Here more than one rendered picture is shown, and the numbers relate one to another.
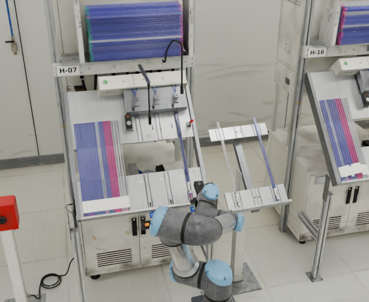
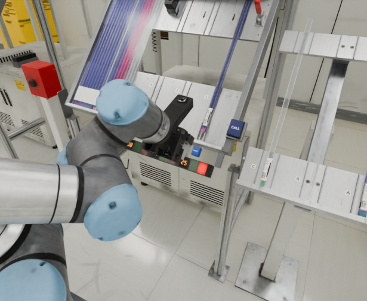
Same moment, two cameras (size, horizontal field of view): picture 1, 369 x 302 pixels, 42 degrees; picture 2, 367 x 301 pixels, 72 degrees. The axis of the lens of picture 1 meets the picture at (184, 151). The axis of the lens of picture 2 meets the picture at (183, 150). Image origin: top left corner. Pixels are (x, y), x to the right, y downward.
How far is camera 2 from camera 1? 190 cm
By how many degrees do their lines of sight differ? 36
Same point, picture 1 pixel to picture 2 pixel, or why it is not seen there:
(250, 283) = (281, 292)
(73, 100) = not seen: outside the picture
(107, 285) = (145, 196)
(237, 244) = (277, 237)
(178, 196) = (186, 124)
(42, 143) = not seen: hidden behind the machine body
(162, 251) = (201, 193)
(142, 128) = (190, 13)
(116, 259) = (156, 176)
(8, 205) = (34, 68)
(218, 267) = (19, 291)
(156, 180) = (169, 90)
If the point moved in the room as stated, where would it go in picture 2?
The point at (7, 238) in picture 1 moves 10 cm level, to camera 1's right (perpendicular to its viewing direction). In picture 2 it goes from (46, 106) to (54, 111)
